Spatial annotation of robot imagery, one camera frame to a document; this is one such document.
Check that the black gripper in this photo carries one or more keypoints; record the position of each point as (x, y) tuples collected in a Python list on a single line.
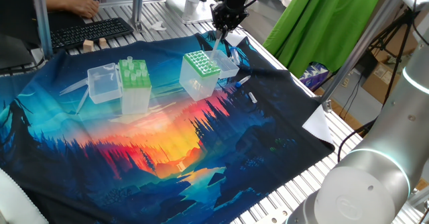
[(238, 1)]

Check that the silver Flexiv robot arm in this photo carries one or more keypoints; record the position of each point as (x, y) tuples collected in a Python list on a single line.
[(368, 190)]

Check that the person bare forearm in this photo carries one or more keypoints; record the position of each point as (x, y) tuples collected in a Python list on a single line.
[(57, 3)]

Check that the person bare hand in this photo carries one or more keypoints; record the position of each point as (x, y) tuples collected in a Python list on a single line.
[(83, 7)]

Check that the slim blue-capped conical tube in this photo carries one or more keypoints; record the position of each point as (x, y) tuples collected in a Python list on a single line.
[(243, 81)]

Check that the crumpled white paper scrap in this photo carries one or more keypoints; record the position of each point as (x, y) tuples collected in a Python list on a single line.
[(157, 25)]

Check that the clear box green tip rack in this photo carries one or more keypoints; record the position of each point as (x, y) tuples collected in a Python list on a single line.
[(135, 100), (197, 86)]

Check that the bright green fabric sheet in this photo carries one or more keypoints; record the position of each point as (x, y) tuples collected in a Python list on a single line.
[(318, 23)]

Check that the blue patterned box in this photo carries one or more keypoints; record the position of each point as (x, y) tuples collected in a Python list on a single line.
[(313, 76)]

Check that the black computer keyboard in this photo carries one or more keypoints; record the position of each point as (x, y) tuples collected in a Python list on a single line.
[(90, 31)]

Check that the printed sunset landscape cloth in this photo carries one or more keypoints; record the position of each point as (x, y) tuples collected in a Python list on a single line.
[(167, 150)]

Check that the plain cardboard box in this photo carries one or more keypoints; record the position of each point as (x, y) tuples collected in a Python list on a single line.
[(377, 80)]

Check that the black tripod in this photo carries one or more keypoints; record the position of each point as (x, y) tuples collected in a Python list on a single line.
[(388, 33)]

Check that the white flat device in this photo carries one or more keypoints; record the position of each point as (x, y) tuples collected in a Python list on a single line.
[(415, 1)]

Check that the person dark clothed torso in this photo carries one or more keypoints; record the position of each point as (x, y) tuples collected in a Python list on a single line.
[(16, 16)]

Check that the white stand with base plate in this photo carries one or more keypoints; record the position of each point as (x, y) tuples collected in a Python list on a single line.
[(197, 12)]

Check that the slanted aluminium frame post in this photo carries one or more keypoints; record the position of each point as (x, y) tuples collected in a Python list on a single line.
[(362, 43)]

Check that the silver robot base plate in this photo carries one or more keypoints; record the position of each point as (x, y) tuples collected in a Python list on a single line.
[(276, 217)]

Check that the aluminium frame beam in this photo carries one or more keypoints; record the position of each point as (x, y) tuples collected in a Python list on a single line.
[(419, 197)]

